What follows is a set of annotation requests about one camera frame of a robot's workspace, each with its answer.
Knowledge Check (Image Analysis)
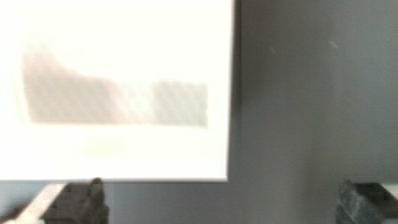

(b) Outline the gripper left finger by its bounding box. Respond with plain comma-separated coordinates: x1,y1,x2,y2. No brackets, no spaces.
12,177,111,224

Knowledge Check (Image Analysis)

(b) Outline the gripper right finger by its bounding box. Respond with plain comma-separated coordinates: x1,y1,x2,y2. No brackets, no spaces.
337,181,398,224

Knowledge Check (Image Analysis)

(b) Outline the white drawer tray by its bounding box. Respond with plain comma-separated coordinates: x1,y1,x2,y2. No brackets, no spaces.
0,0,237,182

